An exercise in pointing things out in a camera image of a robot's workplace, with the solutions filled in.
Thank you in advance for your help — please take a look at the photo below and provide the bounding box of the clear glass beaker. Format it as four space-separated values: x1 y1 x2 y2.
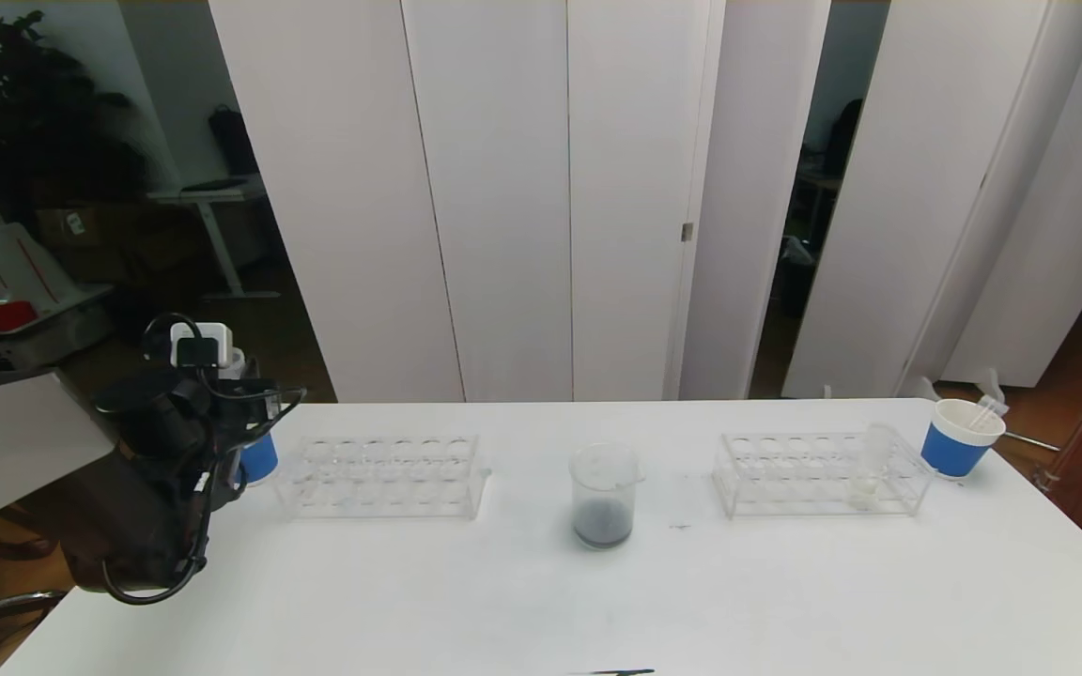
569 444 645 550

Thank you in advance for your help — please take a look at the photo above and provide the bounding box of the clear acrylic test tube rack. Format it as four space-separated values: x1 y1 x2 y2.
275 434 491 519
714 432 935 517

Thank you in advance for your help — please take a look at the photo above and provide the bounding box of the white folding partition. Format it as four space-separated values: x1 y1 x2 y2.
210 0 725 405
781 0 1082 400

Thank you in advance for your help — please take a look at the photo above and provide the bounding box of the white angled partition panel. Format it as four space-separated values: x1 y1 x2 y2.
679 0 831 402

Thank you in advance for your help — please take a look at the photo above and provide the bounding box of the blue white paper cup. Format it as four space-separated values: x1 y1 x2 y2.
920 398 1007 480
239 430 280 486

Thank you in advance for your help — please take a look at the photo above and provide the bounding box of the white background desk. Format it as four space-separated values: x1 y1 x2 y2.
148 178 281 303

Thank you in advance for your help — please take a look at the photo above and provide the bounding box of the black bag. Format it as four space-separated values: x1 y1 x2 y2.
210 107 262 181

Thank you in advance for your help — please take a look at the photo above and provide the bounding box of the white partition foot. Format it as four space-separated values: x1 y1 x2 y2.
898 369 1005 409

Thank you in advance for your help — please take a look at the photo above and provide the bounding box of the cardboard box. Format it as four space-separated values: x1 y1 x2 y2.
38 208 129 253

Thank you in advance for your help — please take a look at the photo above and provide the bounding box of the white machine base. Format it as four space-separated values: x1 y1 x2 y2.
0 225 117 372

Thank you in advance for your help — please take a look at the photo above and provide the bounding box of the dark potted plant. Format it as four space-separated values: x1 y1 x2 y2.
0 0 152 226

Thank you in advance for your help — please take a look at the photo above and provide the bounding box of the black camera cable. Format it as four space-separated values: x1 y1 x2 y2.
143 313 309 419

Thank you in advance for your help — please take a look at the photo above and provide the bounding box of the metal chair frame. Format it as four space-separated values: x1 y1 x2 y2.
0 590 68 632

